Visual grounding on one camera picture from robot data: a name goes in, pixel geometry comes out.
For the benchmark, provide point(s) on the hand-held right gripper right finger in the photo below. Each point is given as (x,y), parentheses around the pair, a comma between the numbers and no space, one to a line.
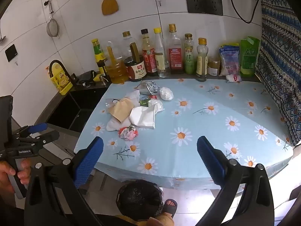
(209,162)

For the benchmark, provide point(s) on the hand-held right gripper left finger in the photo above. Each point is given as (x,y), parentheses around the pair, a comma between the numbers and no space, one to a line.
(90,162)

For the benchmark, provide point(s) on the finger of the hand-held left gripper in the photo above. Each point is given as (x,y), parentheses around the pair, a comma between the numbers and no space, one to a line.
(38,127)
(44,138)

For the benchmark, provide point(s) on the pink red wrapper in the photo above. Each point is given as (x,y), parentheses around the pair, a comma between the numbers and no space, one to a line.
(128,133)

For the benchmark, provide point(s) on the brown paper bag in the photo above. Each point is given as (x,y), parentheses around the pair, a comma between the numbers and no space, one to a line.
(121,110)

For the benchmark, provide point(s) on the black trash bag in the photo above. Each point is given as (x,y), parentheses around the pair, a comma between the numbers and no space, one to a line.
(140,200)

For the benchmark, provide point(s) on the large white tissue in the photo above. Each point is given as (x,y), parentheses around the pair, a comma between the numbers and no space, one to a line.
(143,117)

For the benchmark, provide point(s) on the white plastic film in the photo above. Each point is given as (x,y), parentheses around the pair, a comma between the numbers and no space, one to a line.
(157,104)

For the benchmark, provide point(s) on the white plastic ball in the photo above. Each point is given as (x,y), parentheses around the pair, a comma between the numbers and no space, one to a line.
(167,94)

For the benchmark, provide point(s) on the green red wrapper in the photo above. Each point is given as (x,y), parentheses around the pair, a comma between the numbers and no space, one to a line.
(144,101)

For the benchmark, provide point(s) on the silver foil packet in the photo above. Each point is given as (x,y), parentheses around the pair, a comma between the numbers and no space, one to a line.
(148,87)

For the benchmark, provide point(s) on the person's left hand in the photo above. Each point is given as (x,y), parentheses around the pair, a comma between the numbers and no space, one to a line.
(24,173)

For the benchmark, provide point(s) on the black sink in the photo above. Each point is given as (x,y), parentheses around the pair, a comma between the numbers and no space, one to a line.
(77,108)

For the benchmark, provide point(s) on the yellow dish soap pack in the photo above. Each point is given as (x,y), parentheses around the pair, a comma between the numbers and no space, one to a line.
(60,81)

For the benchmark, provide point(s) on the dark sandal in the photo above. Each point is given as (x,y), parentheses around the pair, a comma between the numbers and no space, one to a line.
(169,206)

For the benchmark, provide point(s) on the black faucet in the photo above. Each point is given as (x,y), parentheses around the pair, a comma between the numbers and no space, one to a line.
(68,75)

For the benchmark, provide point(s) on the yellow pants leg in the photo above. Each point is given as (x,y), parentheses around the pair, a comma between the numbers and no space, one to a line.
(150,221)

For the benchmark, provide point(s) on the small white red packet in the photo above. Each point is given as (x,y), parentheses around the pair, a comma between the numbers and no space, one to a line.
(234,78)

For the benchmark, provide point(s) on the green yellow seasoning bottle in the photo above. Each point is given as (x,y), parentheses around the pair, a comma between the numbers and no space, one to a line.
(98,56)

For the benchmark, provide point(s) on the small glass jar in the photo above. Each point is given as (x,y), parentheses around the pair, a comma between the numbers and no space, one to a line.
(214,68)

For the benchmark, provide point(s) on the clear cooking oil jug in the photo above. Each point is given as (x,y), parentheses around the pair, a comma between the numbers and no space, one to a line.
(116,70)

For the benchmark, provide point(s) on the clear orange cap bottle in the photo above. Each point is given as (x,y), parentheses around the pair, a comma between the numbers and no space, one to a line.
(202,63)

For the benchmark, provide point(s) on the metal mesh strainer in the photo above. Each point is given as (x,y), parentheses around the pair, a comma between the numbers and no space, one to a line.
(53,28)

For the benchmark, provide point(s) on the green label bottle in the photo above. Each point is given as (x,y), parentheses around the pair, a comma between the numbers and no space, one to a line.
(190,61)

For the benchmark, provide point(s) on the blue white plastic bag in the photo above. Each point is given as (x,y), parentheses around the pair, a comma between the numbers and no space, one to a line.
(229,61)

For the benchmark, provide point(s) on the dark soy sauce jug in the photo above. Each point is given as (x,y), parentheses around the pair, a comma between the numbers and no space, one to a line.
(136,69)

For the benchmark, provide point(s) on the green refill pouch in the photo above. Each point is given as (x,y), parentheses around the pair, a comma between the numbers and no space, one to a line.
(249,61)

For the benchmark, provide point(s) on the tall red label bottle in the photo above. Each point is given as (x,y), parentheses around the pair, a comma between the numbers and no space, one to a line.
(175,56)

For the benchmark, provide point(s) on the clear yellow cap bottle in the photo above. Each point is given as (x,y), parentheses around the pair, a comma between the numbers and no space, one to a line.
(160,61)

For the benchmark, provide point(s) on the dark cap red label bottle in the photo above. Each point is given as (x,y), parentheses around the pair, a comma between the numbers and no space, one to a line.
(148,60)

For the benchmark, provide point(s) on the patterned blue curtain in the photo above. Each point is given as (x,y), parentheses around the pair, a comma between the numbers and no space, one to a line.
(279,58)

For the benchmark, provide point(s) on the black power outlet strip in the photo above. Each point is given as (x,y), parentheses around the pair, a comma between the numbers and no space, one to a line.
(204,5)

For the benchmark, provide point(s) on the black wall switch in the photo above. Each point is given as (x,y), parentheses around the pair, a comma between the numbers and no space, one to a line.
(11,53)

